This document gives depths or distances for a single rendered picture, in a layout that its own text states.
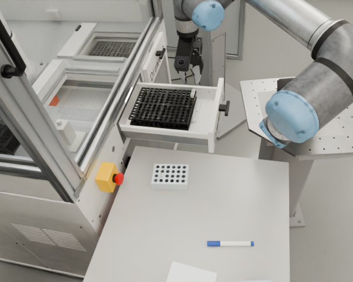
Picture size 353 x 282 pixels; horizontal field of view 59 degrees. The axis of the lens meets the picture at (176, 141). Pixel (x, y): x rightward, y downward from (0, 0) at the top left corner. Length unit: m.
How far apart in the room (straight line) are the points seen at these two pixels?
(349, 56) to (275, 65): 2.21
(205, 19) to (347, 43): 0.35
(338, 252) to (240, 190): 0.94
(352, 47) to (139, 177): 0.78
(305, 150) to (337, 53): 0.59
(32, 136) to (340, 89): 0.63
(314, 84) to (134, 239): 0.69
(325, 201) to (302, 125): 1.41
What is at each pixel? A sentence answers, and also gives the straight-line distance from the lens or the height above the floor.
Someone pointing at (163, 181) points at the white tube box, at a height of 0.80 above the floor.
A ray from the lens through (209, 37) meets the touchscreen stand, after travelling 2.02.
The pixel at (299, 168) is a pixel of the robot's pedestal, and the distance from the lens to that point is 1.51.
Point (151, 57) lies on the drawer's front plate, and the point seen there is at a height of 0.93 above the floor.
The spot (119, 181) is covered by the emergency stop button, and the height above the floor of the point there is 0.88.
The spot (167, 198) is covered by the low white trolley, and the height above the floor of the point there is 0.76.
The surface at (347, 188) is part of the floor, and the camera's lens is 2.13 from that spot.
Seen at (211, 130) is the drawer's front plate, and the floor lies 0.93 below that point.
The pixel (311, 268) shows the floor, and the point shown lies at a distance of 1.85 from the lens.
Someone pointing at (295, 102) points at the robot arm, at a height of 1.25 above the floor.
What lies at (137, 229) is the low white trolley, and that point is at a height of 0.76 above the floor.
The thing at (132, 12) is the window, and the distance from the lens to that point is 1.27.
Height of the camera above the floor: 1.69
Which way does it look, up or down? 49 degrees down
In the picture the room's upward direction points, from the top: 9 degrees counter-clockwise
